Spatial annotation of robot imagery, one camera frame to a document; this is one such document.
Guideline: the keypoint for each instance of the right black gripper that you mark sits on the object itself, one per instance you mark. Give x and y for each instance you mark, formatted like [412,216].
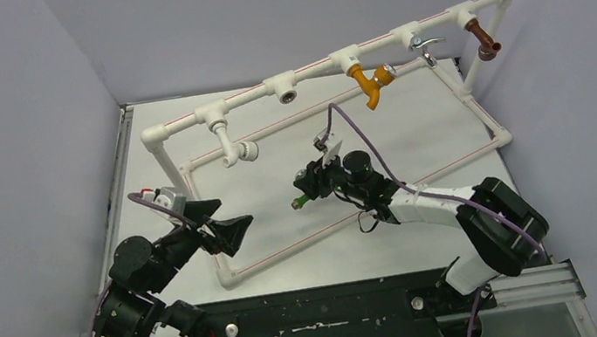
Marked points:
[316,183]

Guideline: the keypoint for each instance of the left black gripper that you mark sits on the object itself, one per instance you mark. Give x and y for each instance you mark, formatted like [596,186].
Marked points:
[227,232]

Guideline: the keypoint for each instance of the green plastic faucet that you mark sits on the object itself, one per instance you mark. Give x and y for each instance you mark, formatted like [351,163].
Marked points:
[299,202]

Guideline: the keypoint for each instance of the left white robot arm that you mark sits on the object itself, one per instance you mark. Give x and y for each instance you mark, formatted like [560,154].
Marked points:
[130,307]

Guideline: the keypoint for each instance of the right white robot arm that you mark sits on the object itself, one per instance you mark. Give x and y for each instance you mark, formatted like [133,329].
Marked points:
[503,229]

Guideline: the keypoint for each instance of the white plastic faucet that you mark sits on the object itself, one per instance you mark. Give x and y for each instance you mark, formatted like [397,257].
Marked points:
[233,152]

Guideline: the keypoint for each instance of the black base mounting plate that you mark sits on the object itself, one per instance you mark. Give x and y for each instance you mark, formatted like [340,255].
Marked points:
[415,304]

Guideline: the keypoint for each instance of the orange plastic faucet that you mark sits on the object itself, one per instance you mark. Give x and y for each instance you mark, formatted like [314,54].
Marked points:
[383,76]

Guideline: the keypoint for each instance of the chrome metal faucet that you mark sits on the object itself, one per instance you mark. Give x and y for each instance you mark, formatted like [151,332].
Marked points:
[421,47]

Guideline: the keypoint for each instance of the brown plastic faucet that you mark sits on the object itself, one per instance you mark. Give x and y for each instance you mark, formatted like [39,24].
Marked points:
[488,47]

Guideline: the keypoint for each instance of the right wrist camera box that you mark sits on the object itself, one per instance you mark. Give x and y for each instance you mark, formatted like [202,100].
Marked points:
[329,145]

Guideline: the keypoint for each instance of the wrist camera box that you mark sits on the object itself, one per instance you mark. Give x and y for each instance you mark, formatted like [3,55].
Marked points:
[165,201]
[329,145]

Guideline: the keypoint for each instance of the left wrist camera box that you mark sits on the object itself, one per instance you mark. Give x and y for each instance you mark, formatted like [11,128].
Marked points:
[165,201]

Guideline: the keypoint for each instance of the white PVC pipe frame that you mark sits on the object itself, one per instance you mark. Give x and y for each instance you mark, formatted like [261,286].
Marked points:
[488,12]

